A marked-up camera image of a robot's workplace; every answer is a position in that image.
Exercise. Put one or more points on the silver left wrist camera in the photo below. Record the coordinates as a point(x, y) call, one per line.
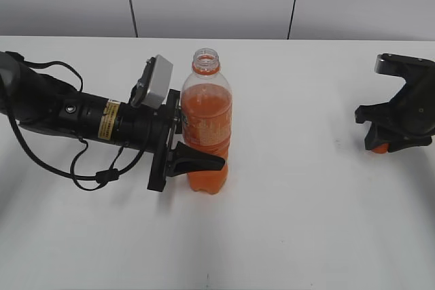
point(152, 87)

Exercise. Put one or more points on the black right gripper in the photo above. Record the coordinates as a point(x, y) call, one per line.
point(409, 113)

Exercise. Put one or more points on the orange soda plastic bottle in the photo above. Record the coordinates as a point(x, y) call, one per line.
point(206, 105)

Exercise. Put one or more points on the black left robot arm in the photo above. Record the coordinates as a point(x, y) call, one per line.
point(35, 101)

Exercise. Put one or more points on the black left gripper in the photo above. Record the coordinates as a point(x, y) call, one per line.
point(169, 162)

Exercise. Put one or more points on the orange bottle cap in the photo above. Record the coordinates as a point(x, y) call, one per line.
point(381, 149)

